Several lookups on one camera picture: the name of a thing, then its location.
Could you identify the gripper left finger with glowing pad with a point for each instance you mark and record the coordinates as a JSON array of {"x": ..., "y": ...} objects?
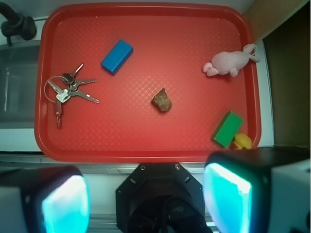
[{"x": 44, "y": 200}]

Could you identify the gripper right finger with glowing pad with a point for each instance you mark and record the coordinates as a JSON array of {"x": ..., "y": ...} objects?
[{"x": 264, "y": 190}]

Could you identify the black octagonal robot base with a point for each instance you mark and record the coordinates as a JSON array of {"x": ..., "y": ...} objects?
[{"x": 160, "y": 198}]

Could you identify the green rectangular block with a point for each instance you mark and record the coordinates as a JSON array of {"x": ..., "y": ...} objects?
[{"x": 227, "y": 129}]

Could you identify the blue rectangular block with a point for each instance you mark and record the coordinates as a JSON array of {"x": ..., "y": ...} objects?
[{"x": 117, "y": 57}]

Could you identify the yellow rubber duck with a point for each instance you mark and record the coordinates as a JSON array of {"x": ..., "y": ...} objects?
[{"x": 241, "y": 141}]

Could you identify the bunch of silver keys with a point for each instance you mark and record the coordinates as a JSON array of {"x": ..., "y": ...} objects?
[{"x": 72, "y": 90}]

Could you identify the brown rock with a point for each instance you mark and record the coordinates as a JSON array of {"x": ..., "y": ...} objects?
[{"x": 161, "y": 101}]

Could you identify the red plastic tray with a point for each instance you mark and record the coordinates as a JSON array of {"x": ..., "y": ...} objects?
[{"x": 171, "y": 42}]

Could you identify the pink plush bunny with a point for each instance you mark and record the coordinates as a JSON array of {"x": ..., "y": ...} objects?
[{"x": 230, "y": 62}]

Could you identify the metal sink basin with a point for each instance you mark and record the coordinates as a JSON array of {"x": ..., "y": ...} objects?
[{"x": 18, "y": 75}]

